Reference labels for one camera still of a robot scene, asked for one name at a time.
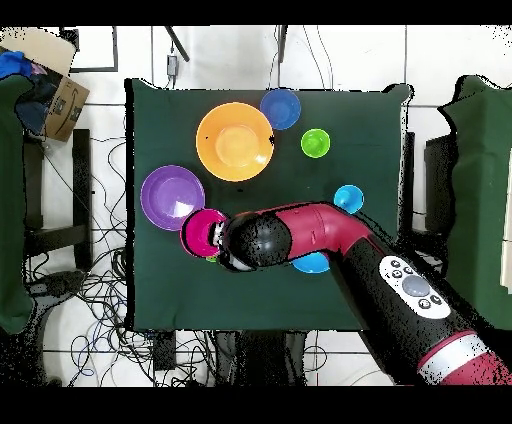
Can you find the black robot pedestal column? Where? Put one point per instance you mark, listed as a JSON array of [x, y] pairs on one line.
[[260, 356]]

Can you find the light blue cup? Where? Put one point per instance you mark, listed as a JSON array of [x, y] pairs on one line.
[[348, 196]]

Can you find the light green cup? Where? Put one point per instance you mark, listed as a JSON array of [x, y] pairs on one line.
[[315, 143]]

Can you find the cardboard box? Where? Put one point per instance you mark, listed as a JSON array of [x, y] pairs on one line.
[[68, 108]]

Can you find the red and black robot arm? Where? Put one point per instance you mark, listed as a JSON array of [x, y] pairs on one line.
[[320, 228]]

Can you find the purple bowl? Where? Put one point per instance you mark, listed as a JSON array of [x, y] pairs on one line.
[[168, 196]]

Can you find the black floor box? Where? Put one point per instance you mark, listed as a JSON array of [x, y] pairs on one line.
[[164, 351]]

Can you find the pink-red small bowl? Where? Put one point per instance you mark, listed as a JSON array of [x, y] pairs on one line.
[[198, 234]]

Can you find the large orange bowl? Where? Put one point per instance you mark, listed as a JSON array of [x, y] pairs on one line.
[[234, 144]]

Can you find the grey power adapter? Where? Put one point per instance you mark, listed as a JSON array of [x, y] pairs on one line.
[[172, 64]]

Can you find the blue cloth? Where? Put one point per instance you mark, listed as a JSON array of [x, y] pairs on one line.
[[14, 64]]

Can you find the dark blue small bowl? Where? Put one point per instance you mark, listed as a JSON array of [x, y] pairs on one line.
[[280, 108]]

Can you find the green cloth covered table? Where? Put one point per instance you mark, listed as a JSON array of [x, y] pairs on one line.
[[480, 200], [12, 200]]

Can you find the black tripod leg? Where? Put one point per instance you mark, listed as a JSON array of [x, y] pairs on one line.
[[282, 44], [180, 48]]

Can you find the dark green tablecloth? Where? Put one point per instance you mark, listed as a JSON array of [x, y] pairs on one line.
[[168, 120]]

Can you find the thin black frame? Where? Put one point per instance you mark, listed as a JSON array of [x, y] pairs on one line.
[[115, 48]]

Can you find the black pedestal base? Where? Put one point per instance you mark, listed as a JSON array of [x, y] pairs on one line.
[[60, 284]]

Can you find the black stool frame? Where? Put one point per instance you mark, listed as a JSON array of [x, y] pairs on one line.
[[82, 180]]

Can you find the light blue bowl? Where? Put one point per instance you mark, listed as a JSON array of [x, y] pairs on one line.
[[312, 264]]

